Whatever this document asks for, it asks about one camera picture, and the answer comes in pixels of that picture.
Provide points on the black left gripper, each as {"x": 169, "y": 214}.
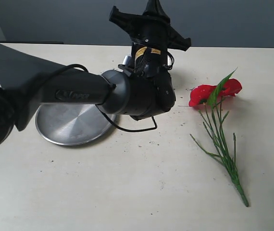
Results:
{"x": 152, "y": 36}

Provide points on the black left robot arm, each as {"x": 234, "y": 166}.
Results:
{"x": 140, "y": 88}

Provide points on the white scalloped flower pot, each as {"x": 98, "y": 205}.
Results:
{"x": 126, "y": 60}

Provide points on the red artificial flower with stems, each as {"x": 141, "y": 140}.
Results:
{"x": 211, "y": 98}

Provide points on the round stainless steel plate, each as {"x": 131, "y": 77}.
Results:
{"x": 71, "y": 124}

